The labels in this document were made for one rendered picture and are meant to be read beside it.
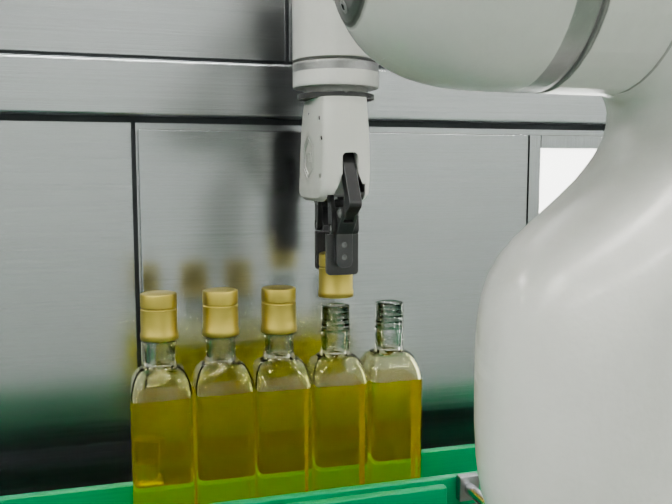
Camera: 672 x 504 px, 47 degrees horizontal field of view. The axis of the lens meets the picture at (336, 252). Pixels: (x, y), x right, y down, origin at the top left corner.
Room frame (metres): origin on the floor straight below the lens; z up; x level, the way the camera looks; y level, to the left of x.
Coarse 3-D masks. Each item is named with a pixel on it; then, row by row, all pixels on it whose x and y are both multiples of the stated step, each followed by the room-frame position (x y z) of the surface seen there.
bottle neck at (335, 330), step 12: (324, 312) 0.76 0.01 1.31; (336, 312) 0.75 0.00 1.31; (348, 312) 0.76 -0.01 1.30; (324, 324) 0.76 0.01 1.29; (336, 324) 0.75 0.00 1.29; (348, 324) 0.76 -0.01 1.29; (324, 336) 0.76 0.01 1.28; (336, 336) 0.75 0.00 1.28; (348, 336) 0.76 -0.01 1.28; (324, 348) 0.76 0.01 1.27; (336, 348) 0.75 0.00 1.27; (348, 348) 0.76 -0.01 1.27
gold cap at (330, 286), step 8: (320, 256) 0.76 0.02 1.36; (320, 264) 0.76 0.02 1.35; (320, 272) 0.76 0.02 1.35; (320, 280) 0.76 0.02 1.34; (328, 280) 0.75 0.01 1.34; (336, 280) 0.75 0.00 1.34; (344, 280) 0.75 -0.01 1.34; (352, 280) 0.77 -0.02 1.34; (320, 288) 0.76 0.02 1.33; (328, 288) 0.75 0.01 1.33; (336, 288) 0.75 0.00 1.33; (344, 288) 0.75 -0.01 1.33; (352, 288) 0.77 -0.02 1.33; (320, 296) 0.76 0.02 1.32; (328, 296) 0.75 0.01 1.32; (336, 296) 0.75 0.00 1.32; (344, 296) 0.75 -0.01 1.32; (352, 296) 0.76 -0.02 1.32
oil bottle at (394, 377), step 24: (360, 360) 0.79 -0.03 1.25; (384, 360) 0.76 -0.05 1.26; (408, 360) 0.77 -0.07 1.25; (384, 384) 0.75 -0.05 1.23; (408, 384) 0.76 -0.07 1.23; (384, 408) 0.75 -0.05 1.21; (408, 408) 0.76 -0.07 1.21; (384, 432) 0.75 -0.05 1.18; (408, 432) 0.76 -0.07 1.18; (384, 456) 0.75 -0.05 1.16; (408, 456) 0.76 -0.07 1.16; (384, 480) 0.75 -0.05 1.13
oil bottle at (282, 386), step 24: (264, 360) 0.74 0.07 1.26; (288, 360) 0.74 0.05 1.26; (264, 384) 0.72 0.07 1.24; (288, 384) 0.73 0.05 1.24; (264, 408) 0.72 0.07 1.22; (288, 408) 0.73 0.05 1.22; (264, 432) 0.72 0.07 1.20; (288, 432) 0.73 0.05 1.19; (264, 456) 0.72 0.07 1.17; (288, 456) 0.73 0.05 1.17; (264, 480) 0.72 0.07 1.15; (288, 480) 0.73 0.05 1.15
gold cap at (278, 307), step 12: (264, 288) 0.74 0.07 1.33; (276, 288) 0.74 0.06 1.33; (288, 288) 0.74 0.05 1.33; (264, 300) 0.74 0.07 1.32; (276, 300) 0.74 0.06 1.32; (288, 300) 0.74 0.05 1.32; (264, 312) 0.74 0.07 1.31; (276, 312) 0.74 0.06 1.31; (288, 312) 0.74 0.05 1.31; (264, 324) 0.74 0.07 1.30; (276, 324) 0.74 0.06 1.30; (288, 324) 0.74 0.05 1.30
